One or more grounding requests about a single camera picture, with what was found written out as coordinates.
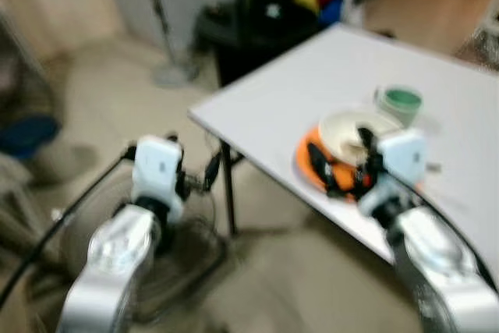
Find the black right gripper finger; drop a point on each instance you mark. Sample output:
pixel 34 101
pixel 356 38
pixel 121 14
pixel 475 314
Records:
pixel 366 139
pixel 321 165

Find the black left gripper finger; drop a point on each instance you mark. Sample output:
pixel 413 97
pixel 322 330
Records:
pixel 212 171
pixel 173 140

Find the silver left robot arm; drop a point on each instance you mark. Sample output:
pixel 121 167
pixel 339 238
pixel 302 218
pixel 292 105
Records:
pixel 117 259

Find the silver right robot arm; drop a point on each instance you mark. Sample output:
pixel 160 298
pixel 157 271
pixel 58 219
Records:
pixel 437 259

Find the white bowl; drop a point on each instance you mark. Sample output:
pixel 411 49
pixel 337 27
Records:
pixel 339 134

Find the black table leg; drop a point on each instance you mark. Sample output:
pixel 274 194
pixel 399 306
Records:
pixel 228 193

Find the green cup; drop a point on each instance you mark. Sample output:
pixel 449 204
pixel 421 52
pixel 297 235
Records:
pixel 399 103

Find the black low cabinet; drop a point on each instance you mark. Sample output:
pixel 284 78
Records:
pixel 234 52

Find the blue toy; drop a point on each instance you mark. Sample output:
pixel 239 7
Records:
pixel 332 10

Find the dark blue cushion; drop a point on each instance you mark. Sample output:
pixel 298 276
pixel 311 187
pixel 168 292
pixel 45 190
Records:
pixel 27 136

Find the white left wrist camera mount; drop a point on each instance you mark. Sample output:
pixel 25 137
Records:
pixel 156 169

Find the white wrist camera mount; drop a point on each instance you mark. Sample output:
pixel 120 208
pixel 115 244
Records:
pixel 401 163
pixel 156 169

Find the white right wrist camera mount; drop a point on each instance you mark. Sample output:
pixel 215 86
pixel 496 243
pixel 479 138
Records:
pixel 401 163

